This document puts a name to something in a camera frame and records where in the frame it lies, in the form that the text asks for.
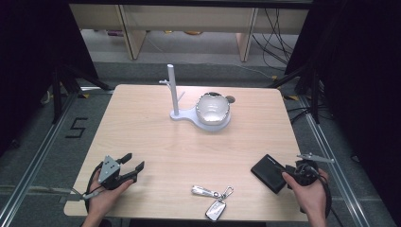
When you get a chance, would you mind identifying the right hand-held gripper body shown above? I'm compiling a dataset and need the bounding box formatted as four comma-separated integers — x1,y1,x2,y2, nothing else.
285,152,335,187

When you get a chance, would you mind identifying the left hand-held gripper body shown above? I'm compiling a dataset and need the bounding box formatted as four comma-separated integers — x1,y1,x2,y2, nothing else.
97,154,129,191

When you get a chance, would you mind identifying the black leather wallet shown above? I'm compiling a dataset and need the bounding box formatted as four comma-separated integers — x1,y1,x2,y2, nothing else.
250,153,289,195

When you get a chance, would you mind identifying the white key stand with pegs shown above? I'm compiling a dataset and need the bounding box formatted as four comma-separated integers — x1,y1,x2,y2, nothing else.
159,63,232,132

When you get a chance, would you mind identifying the car key with silver keychain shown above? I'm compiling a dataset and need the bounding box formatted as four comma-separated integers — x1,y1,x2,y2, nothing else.
190,184,235,222

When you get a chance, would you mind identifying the white ceramic bowl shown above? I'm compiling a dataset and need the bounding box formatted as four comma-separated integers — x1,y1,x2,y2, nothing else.
195,91,232,127

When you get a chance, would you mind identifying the person's right hand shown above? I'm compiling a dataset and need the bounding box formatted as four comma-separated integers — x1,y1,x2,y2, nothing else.
282,168,329,219

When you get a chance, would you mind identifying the person's left hand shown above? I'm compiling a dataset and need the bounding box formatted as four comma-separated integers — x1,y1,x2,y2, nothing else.
83,169,135,219

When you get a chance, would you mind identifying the black tripod stand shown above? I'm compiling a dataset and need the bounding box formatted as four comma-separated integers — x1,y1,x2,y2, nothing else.
51,63,112,125
267,64,334,125

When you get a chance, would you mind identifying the black curtain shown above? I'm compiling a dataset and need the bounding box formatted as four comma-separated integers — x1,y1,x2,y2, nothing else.
0,0,99,157
284,0,401,226

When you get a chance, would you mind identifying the long beige office desk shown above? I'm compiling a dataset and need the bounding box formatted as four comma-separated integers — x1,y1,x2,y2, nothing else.
68,3,310,62

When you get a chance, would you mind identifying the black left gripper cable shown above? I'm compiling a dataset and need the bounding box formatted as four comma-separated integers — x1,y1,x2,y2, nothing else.
84,161,106,216

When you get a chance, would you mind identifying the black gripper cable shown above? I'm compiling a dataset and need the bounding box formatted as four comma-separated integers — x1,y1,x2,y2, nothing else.
310,166,346,227
84,161,106,216

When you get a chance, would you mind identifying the aluminium floor rail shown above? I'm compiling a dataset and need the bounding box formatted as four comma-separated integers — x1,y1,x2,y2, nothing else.
297,94,371,227
0,90,83,227

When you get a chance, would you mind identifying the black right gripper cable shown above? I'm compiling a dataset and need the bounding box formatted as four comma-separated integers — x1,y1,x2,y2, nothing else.
310,166,346,227

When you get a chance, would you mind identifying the white floor cable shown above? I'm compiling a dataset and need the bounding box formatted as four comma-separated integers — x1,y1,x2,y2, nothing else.
232,61,276,80

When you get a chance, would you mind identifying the bundle of black cables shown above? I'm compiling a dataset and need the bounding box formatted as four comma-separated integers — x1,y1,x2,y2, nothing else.
251,8,300,71

